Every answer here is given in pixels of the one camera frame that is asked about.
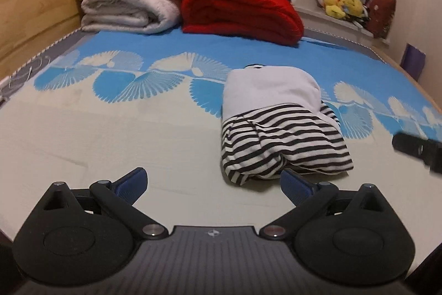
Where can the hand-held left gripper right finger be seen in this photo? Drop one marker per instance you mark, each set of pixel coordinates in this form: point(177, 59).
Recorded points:
point(297, 188)

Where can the wooden headboard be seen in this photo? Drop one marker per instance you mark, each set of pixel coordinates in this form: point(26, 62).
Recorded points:
point(38, 15)

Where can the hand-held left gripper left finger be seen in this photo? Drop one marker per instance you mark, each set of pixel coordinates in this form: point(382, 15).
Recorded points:
point(131, 186)

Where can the striped hooded baby garment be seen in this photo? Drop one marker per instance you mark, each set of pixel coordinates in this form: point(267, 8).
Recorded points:
point(276, 129)

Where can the yellow plush toys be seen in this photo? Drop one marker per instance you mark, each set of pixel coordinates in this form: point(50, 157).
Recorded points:
point(340, 3)

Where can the red folded blanket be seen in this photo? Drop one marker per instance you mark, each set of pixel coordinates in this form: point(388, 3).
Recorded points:
point(238, 10)

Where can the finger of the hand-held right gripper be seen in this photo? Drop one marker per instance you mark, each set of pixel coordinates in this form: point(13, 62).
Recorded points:
point(414, 146)

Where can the window sill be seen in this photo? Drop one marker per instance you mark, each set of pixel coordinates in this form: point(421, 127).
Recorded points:
point(310, 6)

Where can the purple box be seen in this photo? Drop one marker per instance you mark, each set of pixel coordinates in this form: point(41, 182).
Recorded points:
point(413, 60)

